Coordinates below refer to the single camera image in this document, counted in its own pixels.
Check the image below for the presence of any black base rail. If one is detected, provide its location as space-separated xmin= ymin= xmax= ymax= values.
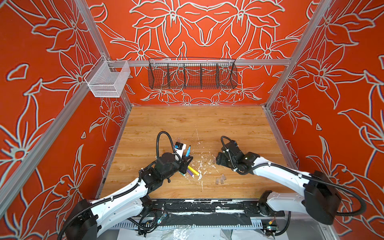
xmin=144 ymin=199 xmax=286 ymax=218

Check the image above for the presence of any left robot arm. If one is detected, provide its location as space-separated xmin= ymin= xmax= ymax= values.
xmin=58 ymin=142 xmax=193 ymax=240

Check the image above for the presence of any black wire basket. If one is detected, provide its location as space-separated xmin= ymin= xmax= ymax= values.
xmin=148 ymin=57 xmax=238 ymax=90

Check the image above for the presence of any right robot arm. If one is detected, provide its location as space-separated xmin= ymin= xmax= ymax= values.
xmin=216 ymin=136 xmax=367 ymax=225

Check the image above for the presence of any clear plastic bin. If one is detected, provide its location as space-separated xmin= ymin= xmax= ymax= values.
xmin=85 ymin=56 xmax=131 ymax=98

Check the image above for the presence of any yellow marker pen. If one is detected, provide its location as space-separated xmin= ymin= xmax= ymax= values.
xmin=188 ymin=166 xmax=200 ymax=176

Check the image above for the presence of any blue marker pen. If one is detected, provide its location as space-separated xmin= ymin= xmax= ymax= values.
xmin=186 ymin=145 xmax=191 ymax=157

